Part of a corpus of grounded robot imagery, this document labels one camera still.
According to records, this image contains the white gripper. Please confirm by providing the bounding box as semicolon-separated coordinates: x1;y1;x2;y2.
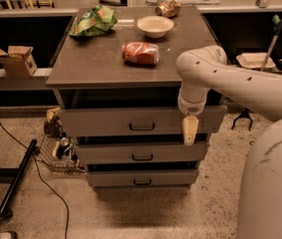
177;96;206;145

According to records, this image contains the grey top drawer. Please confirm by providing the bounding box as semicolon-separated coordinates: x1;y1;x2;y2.
58;105;228;137

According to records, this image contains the grey drawer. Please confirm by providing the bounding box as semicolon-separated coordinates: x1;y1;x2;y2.
76;141;206;164
58;105;228;137
87;169;198;188

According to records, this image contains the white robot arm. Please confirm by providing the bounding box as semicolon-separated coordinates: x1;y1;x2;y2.
175;45;282;239

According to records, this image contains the grey middle drawer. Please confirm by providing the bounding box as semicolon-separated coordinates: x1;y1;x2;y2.
76;141;206;164

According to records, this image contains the grey bottom drawer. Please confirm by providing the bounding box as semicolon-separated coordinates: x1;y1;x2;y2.
87;169;198;188

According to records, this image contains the grey drawer cabinet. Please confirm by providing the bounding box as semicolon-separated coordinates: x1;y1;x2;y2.
47;7;226;176

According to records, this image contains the red soda can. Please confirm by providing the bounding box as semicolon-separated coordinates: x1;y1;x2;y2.
122;42;159;65

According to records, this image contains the white takeout container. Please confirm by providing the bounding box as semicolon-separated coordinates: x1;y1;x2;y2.
236;53;275;69

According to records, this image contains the white bowl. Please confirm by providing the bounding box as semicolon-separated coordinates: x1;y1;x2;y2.
138;16;174;38

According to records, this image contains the reacher grabber tool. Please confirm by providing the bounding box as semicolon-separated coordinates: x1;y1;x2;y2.
230;14;282;131

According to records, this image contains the crumpled brown paper bag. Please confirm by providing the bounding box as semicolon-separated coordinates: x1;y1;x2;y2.
44;108;62;136

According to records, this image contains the green chip bag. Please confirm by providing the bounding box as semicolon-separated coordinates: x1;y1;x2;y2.
69;5;118;37

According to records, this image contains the cardboard box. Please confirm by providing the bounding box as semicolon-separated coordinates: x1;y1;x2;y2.
0;46;37;78

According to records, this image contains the black table leg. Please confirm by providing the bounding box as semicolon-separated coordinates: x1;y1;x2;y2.
0;139;37;218

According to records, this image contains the wire basket with trash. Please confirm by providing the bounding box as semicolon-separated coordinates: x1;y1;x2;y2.
38;136;85;173

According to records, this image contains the black floor cable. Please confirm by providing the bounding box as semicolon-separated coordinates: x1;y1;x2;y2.
0;90;71;239

